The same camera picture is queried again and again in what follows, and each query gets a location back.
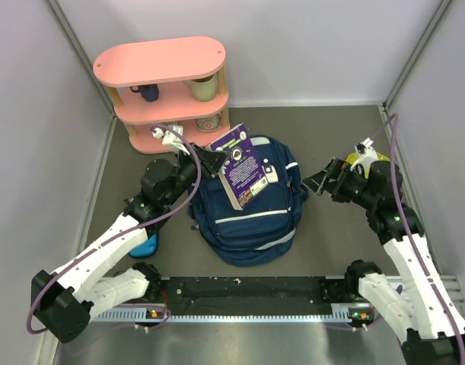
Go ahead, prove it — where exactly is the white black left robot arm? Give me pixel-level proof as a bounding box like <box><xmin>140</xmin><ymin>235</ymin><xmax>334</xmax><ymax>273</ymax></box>
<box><xmin>27</xmin><ymin>144</ymin><xmax>228</xmax><ymax>344</ymax></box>

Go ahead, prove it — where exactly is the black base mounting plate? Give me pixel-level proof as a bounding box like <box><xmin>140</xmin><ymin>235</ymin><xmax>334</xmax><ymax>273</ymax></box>
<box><xmin>117</xmin><ymin>275</ymin><xmax>370</xmax><ymax>316</ymax></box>

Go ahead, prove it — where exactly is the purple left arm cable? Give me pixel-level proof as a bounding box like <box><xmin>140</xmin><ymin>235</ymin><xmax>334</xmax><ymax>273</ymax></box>
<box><xmin>26</xmin><ymin>123</ymin><xmax>202</xmax><ymax>335</ymax></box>

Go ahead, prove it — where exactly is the grey slotted cable duct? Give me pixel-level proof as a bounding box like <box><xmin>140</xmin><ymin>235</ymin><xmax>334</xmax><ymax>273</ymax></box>
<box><xmin>89</xmin><ymin>303</ymin><xmax>374</xmax><ymax>324</ymax></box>

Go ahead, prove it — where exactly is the purple card packet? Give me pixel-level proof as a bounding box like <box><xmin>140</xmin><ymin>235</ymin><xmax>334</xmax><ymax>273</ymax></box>
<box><xmin>208</xmin><ymin>124</ymin><xmax>269</xmax><ymax>211</ymax></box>

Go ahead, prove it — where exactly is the pink three-tier shelf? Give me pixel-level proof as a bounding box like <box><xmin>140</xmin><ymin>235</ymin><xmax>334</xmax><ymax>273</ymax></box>
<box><xmin>93</xmin><ymin>36</ymin><xmax>230</xmax><ymax>154</ymax></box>

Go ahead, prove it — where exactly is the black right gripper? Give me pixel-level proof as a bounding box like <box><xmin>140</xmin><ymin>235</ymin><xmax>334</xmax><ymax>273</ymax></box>
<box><xmin>301</xmin><ymin>157</ymin><xmax>377</xmax><ymax>209</ymax></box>

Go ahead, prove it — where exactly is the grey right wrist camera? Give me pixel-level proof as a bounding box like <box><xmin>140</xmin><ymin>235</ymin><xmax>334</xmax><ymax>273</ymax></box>
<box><xmin>350</xmin><ymin>138</ymin><xmax>378</xmax><ymax>178</ymax></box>

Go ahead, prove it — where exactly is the navy blue student backpack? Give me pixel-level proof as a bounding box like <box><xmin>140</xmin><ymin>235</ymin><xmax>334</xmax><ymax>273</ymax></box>
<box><xmin>188</xmin><ymin>135</ymin><xmax>308</xmax><ymax>267</ymax></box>

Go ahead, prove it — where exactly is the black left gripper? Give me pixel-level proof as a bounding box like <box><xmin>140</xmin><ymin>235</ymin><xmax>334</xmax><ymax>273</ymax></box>
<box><xmin>164</xmin><ymin>142</ymin><xmax>230</xmax><ymax>206</ymax></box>

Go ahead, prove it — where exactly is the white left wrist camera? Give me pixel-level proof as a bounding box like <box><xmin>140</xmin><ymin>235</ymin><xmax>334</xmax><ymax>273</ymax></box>
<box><xmin>151</xmin><ymin>127</ymin><xmax>190</xmax><ymax>156</ymax></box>

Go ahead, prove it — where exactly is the aluminium frame rail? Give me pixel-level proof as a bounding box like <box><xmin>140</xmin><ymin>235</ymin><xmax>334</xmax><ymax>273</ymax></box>
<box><xmin>441</xmin><ymin>275</ymin><xmax>465</xmax><ymax>307</ymax></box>

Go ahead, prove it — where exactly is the pale green cup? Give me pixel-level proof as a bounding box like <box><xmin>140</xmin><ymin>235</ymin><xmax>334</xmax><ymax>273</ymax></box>
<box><xmin>183</xmin><ymin>75</ymin><xmax>217</xmax><ymax>102</ymax></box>

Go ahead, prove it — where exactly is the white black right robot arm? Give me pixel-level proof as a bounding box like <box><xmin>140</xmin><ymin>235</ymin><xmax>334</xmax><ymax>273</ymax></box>
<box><xmin>302</xmin><ymin>158</ymin><xmax>465</xmax><ymax>364</ymax></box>

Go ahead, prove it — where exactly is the blue dinosaur pencil case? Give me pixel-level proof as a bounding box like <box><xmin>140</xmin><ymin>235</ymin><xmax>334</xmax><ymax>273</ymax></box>
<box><xmin>129</xmin><ymin>227</ymin><xmax>159</xmax><ymax>259</ymax></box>

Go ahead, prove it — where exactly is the dark blue mug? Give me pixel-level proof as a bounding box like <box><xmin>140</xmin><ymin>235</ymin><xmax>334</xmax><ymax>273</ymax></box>
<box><xmin>130</xmin><ymin>84</ymin><xmax>160</xmax><ymax>102</ymax></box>

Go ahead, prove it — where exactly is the green polka dot plate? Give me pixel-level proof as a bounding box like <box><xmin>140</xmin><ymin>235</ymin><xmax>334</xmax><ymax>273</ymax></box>
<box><xmin>346</xmin><ymin>149</ymin><xmax>390</xmax><ymax>178</ymax></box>

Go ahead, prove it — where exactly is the patterned small bowl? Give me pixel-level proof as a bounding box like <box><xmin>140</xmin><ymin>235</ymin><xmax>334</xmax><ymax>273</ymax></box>
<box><xmin>195</xmin><ymin>113</ymin><xmax>221</xmax><ymax>132</ymax></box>

